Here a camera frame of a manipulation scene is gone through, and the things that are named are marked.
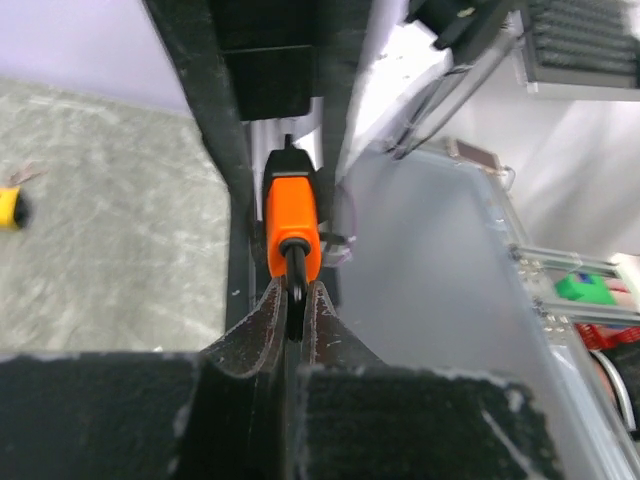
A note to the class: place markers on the orange black padlock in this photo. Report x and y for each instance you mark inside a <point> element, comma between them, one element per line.
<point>290,216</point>

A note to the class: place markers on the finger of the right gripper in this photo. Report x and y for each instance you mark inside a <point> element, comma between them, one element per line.
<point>187,32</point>
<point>346,34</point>

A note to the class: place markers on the red basket background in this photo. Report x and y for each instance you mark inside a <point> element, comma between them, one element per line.
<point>596,337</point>

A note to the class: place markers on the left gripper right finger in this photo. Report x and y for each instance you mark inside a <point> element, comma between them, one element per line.
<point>360,418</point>

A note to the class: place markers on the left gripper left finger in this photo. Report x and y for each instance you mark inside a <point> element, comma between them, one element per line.
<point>213,414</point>

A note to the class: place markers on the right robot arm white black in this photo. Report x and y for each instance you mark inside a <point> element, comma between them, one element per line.
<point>270,51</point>

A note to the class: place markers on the yellow padlock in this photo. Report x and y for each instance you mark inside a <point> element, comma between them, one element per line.
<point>15,209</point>

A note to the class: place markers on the green block background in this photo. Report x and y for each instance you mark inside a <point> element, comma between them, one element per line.
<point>585,288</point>

